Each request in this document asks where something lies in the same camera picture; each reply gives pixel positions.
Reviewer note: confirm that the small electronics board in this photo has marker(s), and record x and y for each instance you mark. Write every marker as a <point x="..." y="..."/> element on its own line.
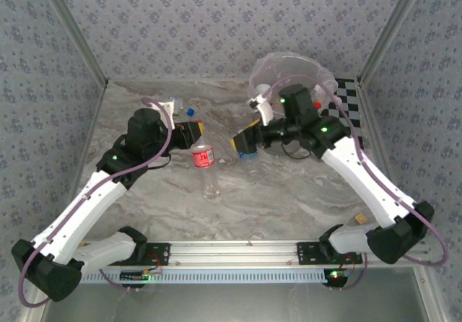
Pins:
<point x="335" y="276"/>
<point x="135" y="276"/>

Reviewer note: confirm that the large blue label plastic bottle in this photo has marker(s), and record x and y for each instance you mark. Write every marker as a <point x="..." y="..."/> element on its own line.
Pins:
<point x="247" y="156"/>

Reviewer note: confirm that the aluminium frame post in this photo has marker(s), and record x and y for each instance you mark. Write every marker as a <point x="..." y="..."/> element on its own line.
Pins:
<point x="72" y="29"/>
<point x="393" y="29"/>

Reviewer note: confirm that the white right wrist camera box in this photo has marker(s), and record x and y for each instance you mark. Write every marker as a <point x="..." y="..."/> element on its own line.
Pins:
<point x="267" y="110"/>

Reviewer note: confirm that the small wooden block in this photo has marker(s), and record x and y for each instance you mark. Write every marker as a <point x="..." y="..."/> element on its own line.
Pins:
<point x="361" y="218"/>

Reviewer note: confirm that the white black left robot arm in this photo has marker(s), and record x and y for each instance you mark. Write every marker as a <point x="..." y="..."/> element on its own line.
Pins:
<point x="79" y="210"/>

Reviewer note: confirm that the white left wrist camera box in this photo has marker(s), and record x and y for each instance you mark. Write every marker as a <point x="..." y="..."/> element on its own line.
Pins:
<point x="169" y="106"/>

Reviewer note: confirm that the small blue label bottle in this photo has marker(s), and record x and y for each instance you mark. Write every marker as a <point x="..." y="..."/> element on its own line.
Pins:
<point x="178" y="104"/>

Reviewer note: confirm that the red label clear plastic bottle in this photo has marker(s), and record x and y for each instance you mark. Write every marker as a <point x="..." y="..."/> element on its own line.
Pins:
<point x="204" y="156"/>

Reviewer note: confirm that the loose blue bottle cap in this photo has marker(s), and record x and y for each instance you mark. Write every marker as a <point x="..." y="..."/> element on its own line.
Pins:
<point x="190" y="111"/>

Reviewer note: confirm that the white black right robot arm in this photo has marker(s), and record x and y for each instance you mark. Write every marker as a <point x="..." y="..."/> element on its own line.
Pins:
<point x="364" y="181"/>

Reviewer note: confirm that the black white checkerboard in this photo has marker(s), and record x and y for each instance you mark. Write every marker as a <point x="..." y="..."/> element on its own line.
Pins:
<point x="348" y="98"/>

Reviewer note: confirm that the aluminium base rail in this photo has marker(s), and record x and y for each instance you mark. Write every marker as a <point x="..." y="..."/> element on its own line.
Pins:
<point x="231" y="251"/>

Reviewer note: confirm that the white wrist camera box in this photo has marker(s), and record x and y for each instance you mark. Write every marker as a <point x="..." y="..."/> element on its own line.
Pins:
<point x="169" y="106"/>
<point x="267" y="110"/>

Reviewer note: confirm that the clear plastic bin liner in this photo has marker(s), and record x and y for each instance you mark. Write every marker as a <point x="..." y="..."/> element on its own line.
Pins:
<point x="325" y="80"/>

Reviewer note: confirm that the grey metal panel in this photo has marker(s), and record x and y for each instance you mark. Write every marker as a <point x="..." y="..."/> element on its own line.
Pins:
<point x="231" y="304"/>

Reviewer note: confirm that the grey round waste bin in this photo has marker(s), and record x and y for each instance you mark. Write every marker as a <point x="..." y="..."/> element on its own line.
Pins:
<point x="294" y="150"/>

